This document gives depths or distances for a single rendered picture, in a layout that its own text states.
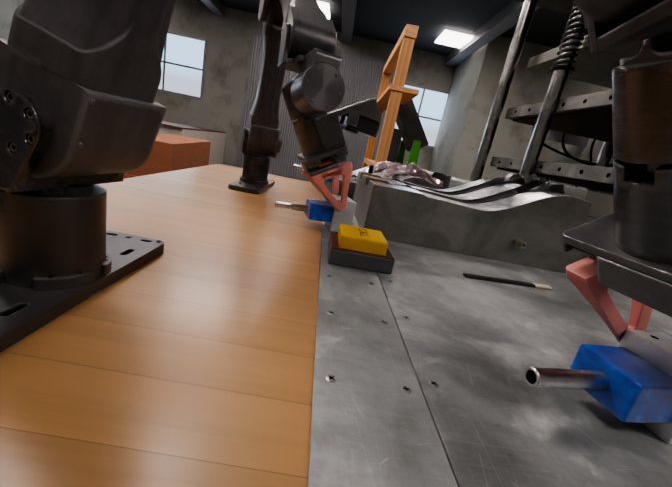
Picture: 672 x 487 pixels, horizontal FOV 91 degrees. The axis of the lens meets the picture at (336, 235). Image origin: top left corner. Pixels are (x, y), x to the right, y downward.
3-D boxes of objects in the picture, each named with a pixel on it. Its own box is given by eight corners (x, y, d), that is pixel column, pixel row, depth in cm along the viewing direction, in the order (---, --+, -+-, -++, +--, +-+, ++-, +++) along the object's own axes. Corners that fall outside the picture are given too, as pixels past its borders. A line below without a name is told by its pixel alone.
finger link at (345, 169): (352, 197, 60) (336, 146, 56) (365, 205, 53) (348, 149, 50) (317, 210, 59) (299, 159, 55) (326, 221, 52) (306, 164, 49)
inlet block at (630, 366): (546, 446, 19) (583, 367, 18) (492, 383, 24) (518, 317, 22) (707, 444, 22) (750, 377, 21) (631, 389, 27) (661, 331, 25)
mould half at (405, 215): (361, 235, 57) (380, 156, 53) (351, 206, 82) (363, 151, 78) (627, 285, 61) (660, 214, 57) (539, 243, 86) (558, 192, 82)
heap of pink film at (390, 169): (376, 183, 90) (383, 154, 88) (353, 174, 106) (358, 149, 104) (452, 196, 99) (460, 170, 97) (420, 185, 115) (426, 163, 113)
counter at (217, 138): (222, 164, 725) (226, 132, 706) (178, 172, 526) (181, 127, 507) (192, 158, 722) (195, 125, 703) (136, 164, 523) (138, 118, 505)
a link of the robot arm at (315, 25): (348, 43, 47) (318, -40, 63) (286, 21, 43) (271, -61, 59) (318, 114, 56) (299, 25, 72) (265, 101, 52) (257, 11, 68)
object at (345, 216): (273, 223, 53) (278, 190, 51) (271, 215, 57) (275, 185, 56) (350, 233, 56) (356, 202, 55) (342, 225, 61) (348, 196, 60)
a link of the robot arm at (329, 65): (353, 119, 44) (370, 20, 42) (290, 103, 40) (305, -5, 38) (323, 123, 54) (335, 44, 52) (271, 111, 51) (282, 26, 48)
